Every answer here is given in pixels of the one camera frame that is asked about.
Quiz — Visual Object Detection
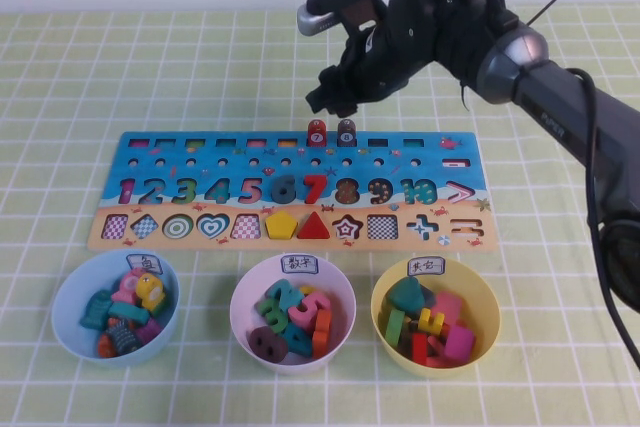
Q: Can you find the yellow fish piece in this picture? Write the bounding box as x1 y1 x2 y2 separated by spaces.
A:
134 274 167 316

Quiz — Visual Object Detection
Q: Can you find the light blue plastic bowl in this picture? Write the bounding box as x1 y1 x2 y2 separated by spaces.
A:
50 247 181 368

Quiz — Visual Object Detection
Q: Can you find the light teal fish piece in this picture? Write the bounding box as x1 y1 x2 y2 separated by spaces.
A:
106 300 151 324

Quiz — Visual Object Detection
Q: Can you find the pink fish piece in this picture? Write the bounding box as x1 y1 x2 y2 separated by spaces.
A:
110 268 152 305

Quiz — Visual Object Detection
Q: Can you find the maroon number 8 piece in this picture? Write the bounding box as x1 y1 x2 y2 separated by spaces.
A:
247 324 290 364

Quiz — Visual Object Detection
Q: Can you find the red triangle piece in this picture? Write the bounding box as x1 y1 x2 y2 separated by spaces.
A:
296 210 332 241

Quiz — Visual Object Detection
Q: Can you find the black zip tie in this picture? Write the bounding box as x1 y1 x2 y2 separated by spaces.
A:
527 0 579 29

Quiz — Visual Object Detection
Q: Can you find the white paper label on pink bowl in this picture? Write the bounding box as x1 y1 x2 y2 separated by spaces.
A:
280 253 320 276

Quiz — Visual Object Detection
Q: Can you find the pale pink plastic bowl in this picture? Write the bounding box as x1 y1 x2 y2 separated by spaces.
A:
229 253 358 375

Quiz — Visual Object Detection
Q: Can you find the white paper label on blue bowl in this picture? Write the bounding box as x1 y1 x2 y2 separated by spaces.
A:
125 252 164 275

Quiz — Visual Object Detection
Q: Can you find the blue wooden number puzzle board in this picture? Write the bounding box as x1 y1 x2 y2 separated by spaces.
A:
86 131 494 253

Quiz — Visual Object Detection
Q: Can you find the green white grid tablecloth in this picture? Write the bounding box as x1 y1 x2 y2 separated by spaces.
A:
0 0 640 427

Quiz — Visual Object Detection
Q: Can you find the white paper label on yellow bowl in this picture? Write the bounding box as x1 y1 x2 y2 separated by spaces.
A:
406 257 447 279

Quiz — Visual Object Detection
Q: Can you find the green shape piece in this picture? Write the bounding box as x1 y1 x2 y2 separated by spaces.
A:
384 307 408 349

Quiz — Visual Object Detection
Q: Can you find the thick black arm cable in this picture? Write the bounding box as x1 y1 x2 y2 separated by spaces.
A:
563 66 640 369

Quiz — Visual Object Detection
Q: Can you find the red cross shape piece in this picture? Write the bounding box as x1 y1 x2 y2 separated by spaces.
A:
424 333 452 369

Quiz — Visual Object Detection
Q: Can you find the green number 3 piece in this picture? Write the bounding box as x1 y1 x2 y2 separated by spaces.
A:
255 296 289 331

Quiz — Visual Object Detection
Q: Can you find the brown fish piece number 8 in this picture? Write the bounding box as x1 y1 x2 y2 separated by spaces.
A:
336 118 359 149

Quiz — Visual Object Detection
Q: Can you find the teal number 2 piece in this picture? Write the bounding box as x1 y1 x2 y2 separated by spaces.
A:
264 278 302 314

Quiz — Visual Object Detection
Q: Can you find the yellow equals sign piece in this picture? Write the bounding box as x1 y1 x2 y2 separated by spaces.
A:
416 307 447 336

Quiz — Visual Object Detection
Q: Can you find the dark teal fish piece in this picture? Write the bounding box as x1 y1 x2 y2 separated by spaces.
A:
78 288 114 331

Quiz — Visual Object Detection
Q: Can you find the orange fish piece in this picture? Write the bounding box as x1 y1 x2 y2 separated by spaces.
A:
96 331 119 359

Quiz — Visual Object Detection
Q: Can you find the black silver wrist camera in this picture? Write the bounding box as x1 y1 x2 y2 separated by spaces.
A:
296 0 392 39

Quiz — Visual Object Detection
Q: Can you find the teal heart piece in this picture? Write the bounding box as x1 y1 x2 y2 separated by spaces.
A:
386 276 426 320

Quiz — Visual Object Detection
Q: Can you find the pink number 5 piece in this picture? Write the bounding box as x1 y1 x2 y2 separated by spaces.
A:
286 291 333 330

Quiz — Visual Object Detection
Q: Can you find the yellow pentagon piece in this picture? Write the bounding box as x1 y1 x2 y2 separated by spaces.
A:
264 210 300 241

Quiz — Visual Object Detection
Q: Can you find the purple fish piece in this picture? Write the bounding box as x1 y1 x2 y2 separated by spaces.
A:
134 317 164 344

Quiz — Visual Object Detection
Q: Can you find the red fish piece number 7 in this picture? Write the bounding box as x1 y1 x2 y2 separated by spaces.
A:
305 119 329 149

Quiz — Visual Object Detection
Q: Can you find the teal number 4 piece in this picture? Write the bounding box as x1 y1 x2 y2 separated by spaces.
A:
279 321 316 359

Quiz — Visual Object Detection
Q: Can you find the grey fish piece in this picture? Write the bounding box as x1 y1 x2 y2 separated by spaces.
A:
106 318 139 356

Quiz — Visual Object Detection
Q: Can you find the yellow plastic bowl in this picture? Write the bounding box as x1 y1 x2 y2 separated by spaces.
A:
370 257 502 380

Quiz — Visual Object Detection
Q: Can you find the magenta square piece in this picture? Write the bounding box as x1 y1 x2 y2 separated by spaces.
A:
443 323 477 361

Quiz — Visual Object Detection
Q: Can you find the orange number piece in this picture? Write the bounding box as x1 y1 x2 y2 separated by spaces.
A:
311 308 334 360

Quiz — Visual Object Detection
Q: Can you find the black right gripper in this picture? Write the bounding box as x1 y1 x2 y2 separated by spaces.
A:
305 0 454 119

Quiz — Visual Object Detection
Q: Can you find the blue-grey number 6 piece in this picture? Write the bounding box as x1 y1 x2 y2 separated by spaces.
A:
270 174 303 204

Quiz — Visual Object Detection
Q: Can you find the pink rectangle piece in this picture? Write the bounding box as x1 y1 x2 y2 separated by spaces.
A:
429 291 464 326

